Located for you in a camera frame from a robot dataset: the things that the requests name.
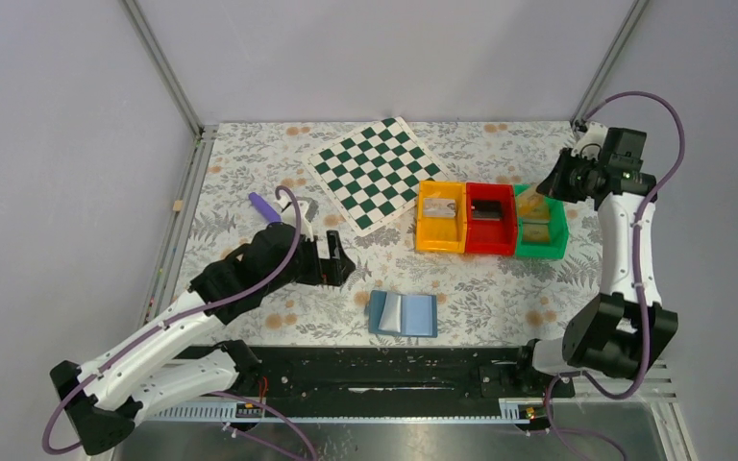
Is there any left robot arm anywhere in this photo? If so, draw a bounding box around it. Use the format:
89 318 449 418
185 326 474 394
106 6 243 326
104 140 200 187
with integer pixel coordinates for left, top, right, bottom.
42 223 356 455

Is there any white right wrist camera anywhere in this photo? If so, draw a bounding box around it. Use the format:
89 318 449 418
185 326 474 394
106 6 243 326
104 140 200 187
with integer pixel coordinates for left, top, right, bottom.
572 121 608 159

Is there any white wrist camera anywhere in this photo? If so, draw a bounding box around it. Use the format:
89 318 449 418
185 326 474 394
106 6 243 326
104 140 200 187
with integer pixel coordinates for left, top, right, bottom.
276 197 319 240
572 121 608 159

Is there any silver card in yellow bin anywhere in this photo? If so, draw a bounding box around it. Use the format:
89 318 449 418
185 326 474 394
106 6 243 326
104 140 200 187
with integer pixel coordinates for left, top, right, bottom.
422 197 457 219

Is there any aluminium frame post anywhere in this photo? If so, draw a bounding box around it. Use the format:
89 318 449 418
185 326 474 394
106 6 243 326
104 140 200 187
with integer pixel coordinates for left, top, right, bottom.
119 0 204 138
569 0 651 129

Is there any yellow plastic bin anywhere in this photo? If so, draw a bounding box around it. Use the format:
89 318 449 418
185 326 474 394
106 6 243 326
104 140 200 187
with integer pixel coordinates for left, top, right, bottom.
415 181 468 254

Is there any black card in red bin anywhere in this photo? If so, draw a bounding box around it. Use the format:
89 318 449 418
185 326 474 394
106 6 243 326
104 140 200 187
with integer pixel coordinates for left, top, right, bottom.
471 200 504 221

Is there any red plastic bin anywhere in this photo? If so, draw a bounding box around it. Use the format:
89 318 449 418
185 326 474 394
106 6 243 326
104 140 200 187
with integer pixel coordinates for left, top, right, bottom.
465 182 518 256

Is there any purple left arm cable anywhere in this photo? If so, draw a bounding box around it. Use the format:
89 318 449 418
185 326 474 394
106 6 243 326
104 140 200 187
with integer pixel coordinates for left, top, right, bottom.
41 185 303 456

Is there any floral patterned table mat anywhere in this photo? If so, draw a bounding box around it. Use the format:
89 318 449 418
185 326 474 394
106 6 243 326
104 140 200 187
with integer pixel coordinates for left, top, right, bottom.
177 121 602 347

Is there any purple cylindrical handle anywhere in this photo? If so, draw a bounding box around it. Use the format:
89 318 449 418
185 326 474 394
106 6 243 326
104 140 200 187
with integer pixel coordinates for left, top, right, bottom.
248 192 283 224

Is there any left aluminium frame post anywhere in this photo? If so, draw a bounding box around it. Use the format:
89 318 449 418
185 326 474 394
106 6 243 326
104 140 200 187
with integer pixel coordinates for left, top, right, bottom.
119 0 204 138

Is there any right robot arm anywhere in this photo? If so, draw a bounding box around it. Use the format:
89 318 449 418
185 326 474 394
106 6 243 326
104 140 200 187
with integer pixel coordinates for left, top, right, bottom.
531 122 678 379

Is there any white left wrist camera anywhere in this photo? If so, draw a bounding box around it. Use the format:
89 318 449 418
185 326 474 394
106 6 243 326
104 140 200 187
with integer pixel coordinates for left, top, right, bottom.
276 197 319 240

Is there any green plastic bin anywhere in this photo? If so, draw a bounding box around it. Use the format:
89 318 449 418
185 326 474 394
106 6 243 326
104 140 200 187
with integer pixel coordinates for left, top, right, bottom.
515 198 570 259

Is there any white slotted cable duct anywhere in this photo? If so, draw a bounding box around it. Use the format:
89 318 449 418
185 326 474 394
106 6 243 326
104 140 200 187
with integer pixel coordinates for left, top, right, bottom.
147 399 546 425

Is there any green white chessboard mat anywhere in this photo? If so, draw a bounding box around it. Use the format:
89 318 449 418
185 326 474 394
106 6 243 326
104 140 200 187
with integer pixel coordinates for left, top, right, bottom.
303 117 452 236

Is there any blue leather card holder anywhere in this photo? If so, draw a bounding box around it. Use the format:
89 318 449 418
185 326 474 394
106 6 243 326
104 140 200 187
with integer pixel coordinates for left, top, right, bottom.
366 290 438 338

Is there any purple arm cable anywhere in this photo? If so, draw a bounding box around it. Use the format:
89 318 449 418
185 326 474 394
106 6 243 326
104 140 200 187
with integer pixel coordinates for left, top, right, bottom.
544 91 687 440
41 185 303 456

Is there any right aluminium frame post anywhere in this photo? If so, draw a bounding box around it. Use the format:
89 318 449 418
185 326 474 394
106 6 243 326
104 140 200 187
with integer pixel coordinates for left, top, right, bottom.
569 0 651 129

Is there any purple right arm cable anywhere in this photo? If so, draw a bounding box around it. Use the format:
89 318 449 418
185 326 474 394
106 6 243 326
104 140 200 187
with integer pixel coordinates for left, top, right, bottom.
544 91 687 440

